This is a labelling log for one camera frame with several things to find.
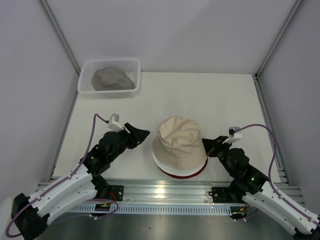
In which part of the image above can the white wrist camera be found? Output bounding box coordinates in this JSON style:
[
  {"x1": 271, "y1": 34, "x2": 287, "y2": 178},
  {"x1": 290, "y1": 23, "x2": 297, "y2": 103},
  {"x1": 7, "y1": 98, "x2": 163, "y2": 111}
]
[
  {"x1": 223, "y1": 126, "x2": 243, "y2": 144},
  {"x1": 107, "y1": 113, "x2": 124, "y2": 133}
]

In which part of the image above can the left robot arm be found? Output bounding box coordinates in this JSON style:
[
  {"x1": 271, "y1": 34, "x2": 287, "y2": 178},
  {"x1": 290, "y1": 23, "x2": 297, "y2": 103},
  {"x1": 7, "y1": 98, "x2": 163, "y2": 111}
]
[{"x1": 8, "y1": 123, "x2": 150, "y2": 240}]

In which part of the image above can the aluminium mounting rail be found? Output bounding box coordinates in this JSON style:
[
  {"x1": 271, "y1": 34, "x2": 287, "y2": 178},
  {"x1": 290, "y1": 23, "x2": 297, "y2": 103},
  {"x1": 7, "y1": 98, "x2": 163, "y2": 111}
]
[{"x1": 37, "y1": 176, "x2": 306, "y2": 206}]

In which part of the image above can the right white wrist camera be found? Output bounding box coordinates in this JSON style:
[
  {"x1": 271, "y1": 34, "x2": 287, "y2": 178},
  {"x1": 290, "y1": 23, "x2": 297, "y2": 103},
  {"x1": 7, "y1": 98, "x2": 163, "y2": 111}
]
[{"x1": 223, "y1": 126, "x2": 243, "y2": 144}]

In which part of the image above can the white bucket hat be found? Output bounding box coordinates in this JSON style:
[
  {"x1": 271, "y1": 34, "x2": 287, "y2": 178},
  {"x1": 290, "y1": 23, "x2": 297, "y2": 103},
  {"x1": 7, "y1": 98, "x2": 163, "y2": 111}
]
[{"x1": 152, "y1": 154, "x2": 208, "y2": 177}]

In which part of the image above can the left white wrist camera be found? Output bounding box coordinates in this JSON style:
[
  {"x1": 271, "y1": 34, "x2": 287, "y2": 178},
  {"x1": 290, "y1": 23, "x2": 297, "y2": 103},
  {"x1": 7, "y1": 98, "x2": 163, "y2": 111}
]
[{"x1": 107, "y1": 113, "x2": 124, "y2": 133}]

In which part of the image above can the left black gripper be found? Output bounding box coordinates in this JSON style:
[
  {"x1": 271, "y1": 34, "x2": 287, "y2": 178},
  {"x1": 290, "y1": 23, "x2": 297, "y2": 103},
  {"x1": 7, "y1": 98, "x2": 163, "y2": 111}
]
[{"x1": 108, "y1": 122, "x2": 150, "y2": 163}]

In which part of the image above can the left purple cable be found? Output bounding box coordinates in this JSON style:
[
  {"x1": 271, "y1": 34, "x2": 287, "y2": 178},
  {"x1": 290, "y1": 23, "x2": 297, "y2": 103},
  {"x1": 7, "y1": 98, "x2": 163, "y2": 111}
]
[{"x1": 4, "y1": 113, "x2": 120, "y2": 238}]

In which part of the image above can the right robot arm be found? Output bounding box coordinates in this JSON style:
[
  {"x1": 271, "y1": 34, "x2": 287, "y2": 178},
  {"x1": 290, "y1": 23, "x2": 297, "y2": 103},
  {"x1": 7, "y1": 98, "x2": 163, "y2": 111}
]
[{"x1": 202, "y1": 136, "x2": 320, "y2": 240}]

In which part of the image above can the grey bucket hat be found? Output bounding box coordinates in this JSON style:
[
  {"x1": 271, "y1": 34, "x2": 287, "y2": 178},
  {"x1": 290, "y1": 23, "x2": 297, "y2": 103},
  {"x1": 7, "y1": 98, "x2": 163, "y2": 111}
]
[{"x1": 91, "y1": 66, "x2": 135, "y2": 91}]

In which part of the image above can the right aluminium frame post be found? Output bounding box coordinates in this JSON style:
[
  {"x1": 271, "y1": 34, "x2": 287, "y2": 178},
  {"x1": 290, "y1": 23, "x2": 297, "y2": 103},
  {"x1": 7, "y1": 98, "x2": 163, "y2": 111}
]
[{"x1": 255, "y1": 0, "x2": 307, "y2": 81}]

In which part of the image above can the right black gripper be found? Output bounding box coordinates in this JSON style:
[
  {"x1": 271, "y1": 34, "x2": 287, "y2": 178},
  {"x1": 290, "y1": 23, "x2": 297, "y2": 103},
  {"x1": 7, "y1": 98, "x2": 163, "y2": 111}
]
[{"x1": 201, "y1": 135, "x2": 235, "y2": 177}]

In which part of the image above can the white plastic basket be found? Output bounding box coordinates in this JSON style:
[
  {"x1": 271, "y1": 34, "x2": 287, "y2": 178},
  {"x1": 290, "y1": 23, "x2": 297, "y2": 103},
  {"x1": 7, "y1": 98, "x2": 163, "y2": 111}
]
[{"x1": 77, "y1": 57, "x2": 141, "y2": 98}]

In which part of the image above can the beige bucket hat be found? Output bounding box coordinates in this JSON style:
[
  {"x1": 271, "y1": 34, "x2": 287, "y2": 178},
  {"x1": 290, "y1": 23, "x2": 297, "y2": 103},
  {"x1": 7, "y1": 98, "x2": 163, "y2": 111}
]
[{"x1": 152, "y1": 116, "x2": 207, "y2": 170}]

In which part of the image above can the white slotted cable duct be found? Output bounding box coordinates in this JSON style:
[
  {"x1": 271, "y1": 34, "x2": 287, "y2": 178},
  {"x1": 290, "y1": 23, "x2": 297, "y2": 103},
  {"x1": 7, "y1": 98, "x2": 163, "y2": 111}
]
[{"x1": 68, "y1": 203, "x2": 232, "y2": 216}]

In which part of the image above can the red bucket hat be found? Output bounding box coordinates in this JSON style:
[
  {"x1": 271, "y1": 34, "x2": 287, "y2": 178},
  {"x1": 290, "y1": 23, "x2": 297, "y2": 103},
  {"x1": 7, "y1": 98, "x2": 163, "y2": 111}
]
[{"x1": 157, "y1": 159, "x2": 209, "y2": 180}]

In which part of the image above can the left aluminium frame post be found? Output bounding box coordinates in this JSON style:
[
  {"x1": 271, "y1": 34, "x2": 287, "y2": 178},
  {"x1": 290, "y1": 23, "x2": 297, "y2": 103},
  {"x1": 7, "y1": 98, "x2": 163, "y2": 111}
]
[{"x1": 37, "y1": 0, "x2": 81, "y2": 76}]

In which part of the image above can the aluminium frame post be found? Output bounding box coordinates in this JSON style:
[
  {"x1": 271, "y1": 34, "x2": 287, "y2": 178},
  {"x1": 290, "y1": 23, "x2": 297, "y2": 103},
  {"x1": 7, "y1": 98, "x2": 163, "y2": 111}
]
[
  {"x1": 255, "y1": 0, "x2": 307, "y2": 81},
  {"x1": 37, "y1": 0, "x2": 81, "y2": 76}
]

